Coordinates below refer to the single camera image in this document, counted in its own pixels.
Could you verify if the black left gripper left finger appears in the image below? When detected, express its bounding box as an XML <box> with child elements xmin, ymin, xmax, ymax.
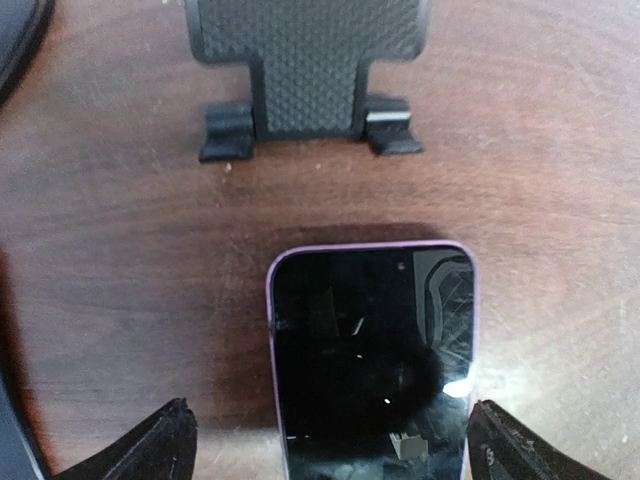
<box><xmin>55</xmin><ymin>398</ymin><xmax>197</xmax><ymax>480</ymax></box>

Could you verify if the blue smartphone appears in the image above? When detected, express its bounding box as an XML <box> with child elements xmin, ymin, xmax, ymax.
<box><xmin>1</xmin><ymin>0</ymin><xmax>55</xmax><ymax>106</ymax></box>

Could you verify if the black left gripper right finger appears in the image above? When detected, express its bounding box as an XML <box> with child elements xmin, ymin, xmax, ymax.
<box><xmin>467</xmin><ymin>400</ymin><xmax>608</xmax><ymax>480</ymax></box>

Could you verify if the pink-edged dark smartphone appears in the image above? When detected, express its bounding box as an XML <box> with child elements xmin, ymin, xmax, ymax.
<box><xmin>266</xmin><ymin>240</ymin><xmax>478</xmax><ymax>479</ymax></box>

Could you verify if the black textured folding phone stand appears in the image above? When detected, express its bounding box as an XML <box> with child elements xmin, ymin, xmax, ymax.
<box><xmin>185</xmin><ymin>0</ymin><xmax>431</xmax><ymax>163</ymax></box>

